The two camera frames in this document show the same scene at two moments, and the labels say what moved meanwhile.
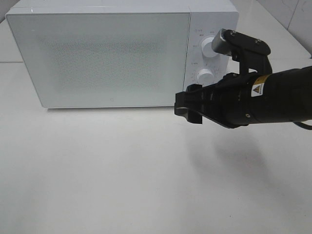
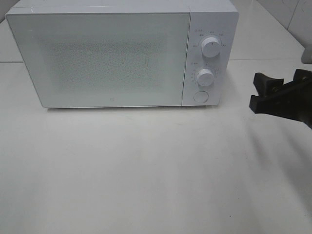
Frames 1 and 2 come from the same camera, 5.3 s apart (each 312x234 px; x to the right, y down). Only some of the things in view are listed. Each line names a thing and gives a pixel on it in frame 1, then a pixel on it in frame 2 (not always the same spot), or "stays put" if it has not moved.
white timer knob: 205,77 stays put
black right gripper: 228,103 -> 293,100
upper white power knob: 206,47 stays put
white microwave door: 94,59 stays put
